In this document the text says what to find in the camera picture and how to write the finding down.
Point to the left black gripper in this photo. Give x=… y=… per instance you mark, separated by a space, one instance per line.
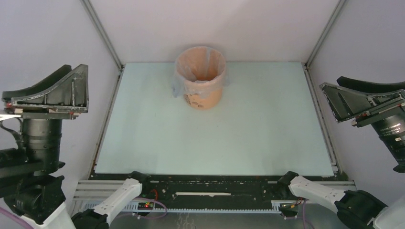
x=69 y=95

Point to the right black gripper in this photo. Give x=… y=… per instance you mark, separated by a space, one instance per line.
x=343 y=100

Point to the orange plastic trash bin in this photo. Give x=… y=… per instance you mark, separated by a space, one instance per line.
x=201 y=85

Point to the light blue plastic trash bag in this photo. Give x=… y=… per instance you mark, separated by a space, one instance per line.
x=196 y=75

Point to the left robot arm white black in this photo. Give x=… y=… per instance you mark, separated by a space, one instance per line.
x=27 y=183

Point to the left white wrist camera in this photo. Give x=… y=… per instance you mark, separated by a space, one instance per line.
x=5 y=116

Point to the white slotted cable duct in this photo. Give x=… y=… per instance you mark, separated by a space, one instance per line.
x=138 y=207

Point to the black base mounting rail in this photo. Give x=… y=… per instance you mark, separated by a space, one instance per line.
x=216 y=191

